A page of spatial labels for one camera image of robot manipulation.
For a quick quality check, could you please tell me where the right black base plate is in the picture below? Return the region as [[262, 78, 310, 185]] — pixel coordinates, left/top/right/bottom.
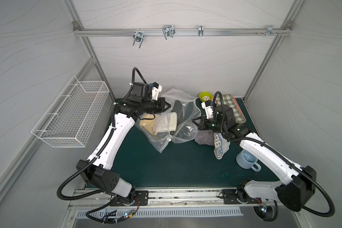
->
[[221, 189, 242, 205]]

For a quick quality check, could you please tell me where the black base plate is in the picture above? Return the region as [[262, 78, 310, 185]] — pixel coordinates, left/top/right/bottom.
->
[[221, 189, 242, 205], [110, 190, 149, 207]]

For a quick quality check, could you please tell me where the green checkered cloth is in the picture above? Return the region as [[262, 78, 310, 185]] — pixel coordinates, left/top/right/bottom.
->
[[214, 94, 246, 124]]

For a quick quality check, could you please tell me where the white patterned towel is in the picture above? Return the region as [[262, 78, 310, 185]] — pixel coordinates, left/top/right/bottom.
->
[[214, 133, 230, 160]]

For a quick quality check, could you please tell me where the white vented cable duct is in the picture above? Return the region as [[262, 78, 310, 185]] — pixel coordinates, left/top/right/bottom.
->
[[90, 206, 243, 219]]

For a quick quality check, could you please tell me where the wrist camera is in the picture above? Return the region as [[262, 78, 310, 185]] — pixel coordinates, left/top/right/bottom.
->
[[150, 82, 162, 100], [201, 100, 214, 119]]

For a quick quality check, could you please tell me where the grey towel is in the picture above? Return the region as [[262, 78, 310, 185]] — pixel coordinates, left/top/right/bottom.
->
[[194, 130, 214, 146]]

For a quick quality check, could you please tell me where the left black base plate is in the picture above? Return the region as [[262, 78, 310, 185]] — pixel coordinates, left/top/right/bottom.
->
[[110, 190, 149, 207]]

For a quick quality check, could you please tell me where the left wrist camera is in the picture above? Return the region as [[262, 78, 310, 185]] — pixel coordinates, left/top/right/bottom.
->
[[150, 82, 162, 100]]

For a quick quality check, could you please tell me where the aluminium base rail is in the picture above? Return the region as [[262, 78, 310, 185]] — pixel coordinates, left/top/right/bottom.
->
[[67, 187, 260, 210]]

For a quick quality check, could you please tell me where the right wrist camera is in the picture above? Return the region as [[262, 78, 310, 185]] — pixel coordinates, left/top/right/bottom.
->
[[201, 100, 214, 119]]

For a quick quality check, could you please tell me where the aluminium cross rail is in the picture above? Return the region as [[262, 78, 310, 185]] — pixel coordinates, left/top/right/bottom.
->
[[74, 27, 293, 37]]

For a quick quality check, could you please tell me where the right black corrugated cable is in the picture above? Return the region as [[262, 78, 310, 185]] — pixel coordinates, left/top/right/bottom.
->
[[212, 91, 336, 218]]

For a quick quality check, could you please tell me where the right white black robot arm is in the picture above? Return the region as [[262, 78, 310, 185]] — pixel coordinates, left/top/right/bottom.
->
[[192, 101, 316, 212]]

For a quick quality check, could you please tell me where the yellow towel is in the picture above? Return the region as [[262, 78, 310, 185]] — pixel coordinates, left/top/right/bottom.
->
[[139, 114, 167, 135]]

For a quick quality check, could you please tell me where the black corrugated cable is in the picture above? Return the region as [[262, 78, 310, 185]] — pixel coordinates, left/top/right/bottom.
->
[[212, 91, 336, 218], [56, 67, 147, 201]]

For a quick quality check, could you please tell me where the metal hook clamp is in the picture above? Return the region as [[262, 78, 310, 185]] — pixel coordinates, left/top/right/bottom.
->
[[198, 25, 204, 37], [256, 26, 282, 37], [162, 25, 175, 40], [133, 31, 144, 48]]

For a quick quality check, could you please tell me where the left black corrugated cable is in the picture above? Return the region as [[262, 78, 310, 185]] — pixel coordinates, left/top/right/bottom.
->
[[56, 67, 147, 201]]

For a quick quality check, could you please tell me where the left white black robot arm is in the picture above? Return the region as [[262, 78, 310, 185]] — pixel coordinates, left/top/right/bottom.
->
[[77, 82, 171, 198]]

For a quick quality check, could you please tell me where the green small bowl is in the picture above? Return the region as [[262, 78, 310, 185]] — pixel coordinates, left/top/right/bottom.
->
[[199, 92, 213, 103]]

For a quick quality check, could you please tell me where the light blue mug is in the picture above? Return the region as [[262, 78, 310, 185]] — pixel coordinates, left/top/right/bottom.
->
[[236, 150, 262, 172]]

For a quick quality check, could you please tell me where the white wire basket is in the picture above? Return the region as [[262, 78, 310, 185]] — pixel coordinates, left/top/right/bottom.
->
[[31, 76, 109, 148]]

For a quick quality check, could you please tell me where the clear plastic vacuum bag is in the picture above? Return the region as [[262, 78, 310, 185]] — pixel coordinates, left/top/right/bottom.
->
[[135, 89, 201, 153]]

